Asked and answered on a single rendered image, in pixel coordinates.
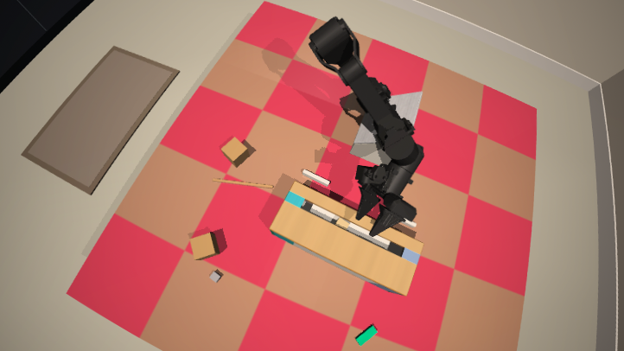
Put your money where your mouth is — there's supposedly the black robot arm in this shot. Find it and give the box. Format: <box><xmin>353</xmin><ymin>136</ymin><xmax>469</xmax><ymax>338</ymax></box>
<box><xmin>309</xmin><ymin>17</ymin><xmax>424</xmax><ymax>189</ymax></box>

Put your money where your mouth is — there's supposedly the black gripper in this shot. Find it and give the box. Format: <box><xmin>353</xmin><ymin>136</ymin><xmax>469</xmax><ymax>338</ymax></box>
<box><xmin>355</xmin><ymin>162</ymin><xmax>417</xmax><ymax>237</ymax></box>

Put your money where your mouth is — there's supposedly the small green block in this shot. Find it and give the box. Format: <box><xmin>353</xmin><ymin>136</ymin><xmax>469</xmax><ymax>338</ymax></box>
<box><xmin>354</xmin><ymin>325</ymin><xmax>378</xmax><ymax>346</ymax></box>

